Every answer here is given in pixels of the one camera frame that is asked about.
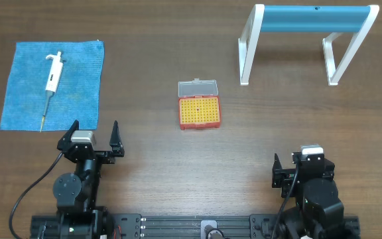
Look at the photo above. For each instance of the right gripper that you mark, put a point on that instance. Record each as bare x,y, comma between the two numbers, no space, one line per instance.
313,167

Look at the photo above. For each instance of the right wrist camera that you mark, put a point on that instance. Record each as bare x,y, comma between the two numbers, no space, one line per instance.
312,150

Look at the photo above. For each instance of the red and yellow tip box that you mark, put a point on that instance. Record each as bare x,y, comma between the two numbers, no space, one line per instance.
199,111

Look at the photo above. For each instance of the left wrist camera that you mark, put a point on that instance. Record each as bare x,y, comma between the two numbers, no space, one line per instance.
82,137

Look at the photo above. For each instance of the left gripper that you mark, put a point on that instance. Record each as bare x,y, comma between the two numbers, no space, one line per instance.
104,155

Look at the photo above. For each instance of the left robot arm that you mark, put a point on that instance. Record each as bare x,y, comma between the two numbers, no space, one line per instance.
73,192

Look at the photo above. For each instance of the mounting rail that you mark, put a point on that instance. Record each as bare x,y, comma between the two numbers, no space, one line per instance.
177,227

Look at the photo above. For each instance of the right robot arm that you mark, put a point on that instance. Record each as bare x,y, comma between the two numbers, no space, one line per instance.
320,202

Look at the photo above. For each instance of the white pipette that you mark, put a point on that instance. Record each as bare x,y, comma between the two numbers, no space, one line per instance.
54,74

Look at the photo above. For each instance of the white and blue stand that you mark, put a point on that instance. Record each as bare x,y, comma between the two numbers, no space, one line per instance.
313,18

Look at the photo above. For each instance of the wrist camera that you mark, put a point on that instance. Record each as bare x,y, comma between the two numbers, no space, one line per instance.
312,150
82,137

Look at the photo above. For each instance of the blue cloth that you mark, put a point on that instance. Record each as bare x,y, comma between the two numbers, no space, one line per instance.
78,83

